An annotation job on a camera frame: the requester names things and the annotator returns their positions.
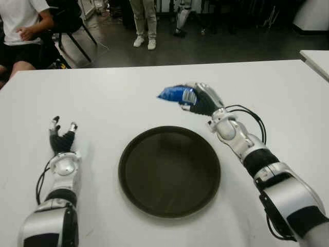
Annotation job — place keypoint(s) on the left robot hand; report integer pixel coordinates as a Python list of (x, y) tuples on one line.
[(63, 141)]

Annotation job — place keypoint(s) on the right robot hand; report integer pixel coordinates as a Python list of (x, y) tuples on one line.
[(207, 101)]

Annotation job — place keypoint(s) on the blue Oreo packet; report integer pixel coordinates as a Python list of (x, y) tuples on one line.
[(172, 94)]

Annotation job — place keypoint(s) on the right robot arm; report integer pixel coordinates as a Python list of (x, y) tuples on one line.
[(257, 154)]

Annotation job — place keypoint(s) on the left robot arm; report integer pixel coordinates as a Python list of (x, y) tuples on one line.
[(59, 180)]

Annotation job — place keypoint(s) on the yellow black floor object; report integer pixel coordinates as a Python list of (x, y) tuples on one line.
[(61, 64)]

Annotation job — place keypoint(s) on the round dark brown tray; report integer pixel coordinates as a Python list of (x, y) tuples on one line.
[(169, 172)]

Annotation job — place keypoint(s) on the white humanoid robot legs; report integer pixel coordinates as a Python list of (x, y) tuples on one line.
[(181, 18)]

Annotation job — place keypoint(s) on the standing person beige trousers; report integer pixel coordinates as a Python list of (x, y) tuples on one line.
[(145, 23)]

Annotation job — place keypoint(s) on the grey metal folding stand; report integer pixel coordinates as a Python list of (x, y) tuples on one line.
[(272, 18)]

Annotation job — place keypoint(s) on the white side table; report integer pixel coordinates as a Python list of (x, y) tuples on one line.
[(318, 61)]

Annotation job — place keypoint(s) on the seated person white shirt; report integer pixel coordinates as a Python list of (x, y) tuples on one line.
[(18, 28)]

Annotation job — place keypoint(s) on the black chair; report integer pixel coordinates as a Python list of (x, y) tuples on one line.
[(69, 15)]

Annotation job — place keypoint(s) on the white panel cart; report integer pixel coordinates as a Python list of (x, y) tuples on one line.
[(86, 9)]

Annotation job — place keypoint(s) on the white cabinet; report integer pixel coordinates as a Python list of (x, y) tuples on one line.
[(313, 15)]

